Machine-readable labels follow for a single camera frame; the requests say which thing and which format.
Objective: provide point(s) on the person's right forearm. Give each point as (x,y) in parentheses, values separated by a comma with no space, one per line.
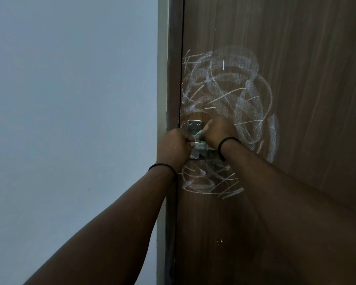
(284,204)

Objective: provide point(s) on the pale blue wet wipe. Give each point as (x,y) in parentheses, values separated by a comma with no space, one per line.
(199,137)

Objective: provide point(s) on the brown wooden door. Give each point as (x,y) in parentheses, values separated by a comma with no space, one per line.
(314,71)

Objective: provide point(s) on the black wristband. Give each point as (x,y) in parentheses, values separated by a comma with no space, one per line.
(161,165)
(228,138)

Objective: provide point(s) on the brown door frame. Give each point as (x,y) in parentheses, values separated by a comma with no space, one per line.
(174,56)

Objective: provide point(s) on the person's right hand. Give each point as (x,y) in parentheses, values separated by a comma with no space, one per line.
(221,130)

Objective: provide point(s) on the person's left hand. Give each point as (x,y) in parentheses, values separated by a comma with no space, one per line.
(173,148)

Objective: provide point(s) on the person's left forearm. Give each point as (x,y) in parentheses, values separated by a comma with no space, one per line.
(112,228)

